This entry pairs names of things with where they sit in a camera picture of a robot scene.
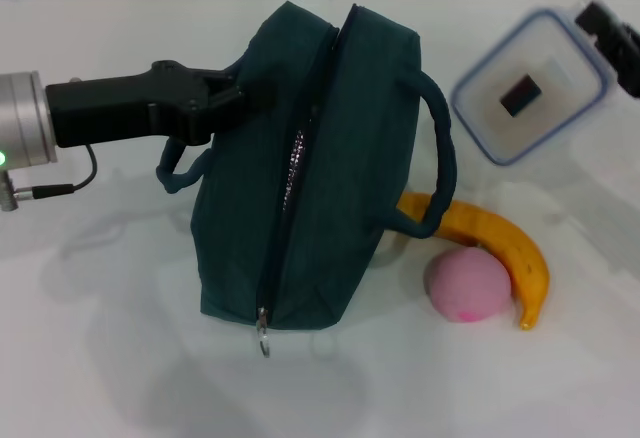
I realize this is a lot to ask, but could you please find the yellow banana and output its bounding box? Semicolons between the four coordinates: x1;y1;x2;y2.
394;191;551;332

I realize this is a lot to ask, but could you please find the dark teal insulated bag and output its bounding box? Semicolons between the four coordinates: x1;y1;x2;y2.
154;0;459;332

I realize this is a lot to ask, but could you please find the left wrist cable with plug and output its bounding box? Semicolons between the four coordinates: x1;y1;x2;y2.
0;145;99;212

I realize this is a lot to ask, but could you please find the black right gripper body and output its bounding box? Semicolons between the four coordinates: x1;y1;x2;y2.
607;51;640;103

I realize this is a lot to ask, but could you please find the pink peach toy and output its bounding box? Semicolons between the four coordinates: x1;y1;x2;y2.
423;247;514;324

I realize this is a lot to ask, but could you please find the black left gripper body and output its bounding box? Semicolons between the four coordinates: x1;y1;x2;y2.
44;60;212;148

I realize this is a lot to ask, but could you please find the zipper pull with clear ring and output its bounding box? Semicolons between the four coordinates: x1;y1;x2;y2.
253;306;274;359

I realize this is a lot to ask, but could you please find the clear container with blue lid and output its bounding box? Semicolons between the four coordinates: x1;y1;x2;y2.
449;5;619;167

